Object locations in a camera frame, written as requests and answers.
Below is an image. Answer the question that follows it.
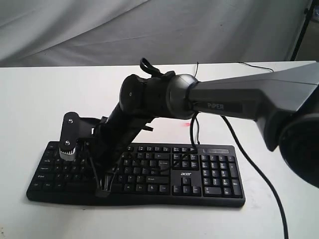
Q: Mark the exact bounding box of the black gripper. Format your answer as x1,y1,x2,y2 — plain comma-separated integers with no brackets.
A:
87,116,140,198

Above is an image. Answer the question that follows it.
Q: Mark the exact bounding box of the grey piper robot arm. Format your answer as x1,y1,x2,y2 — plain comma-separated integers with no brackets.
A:
90,58,319,187

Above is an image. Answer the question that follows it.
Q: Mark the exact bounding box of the black acer keyboard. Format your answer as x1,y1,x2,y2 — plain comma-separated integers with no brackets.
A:
26,141,245,207

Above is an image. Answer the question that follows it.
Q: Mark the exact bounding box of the grey backdrop cloth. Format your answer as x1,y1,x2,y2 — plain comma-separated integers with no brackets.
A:
0,0,312,67

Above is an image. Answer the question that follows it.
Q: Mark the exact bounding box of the black tripod stand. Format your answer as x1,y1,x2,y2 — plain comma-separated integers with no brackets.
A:
290,0,316,61

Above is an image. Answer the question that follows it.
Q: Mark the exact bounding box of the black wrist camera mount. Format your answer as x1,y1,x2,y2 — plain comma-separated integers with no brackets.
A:
58,112,100,161

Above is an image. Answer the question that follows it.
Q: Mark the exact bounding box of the black keyboard cable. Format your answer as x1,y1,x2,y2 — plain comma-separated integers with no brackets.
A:
193,61,201,145

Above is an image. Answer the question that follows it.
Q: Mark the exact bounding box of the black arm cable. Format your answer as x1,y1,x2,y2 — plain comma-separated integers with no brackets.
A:
139,112,290,239

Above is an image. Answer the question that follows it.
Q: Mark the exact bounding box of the black cable at right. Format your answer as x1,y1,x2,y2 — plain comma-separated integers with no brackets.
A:
237,61,275,73

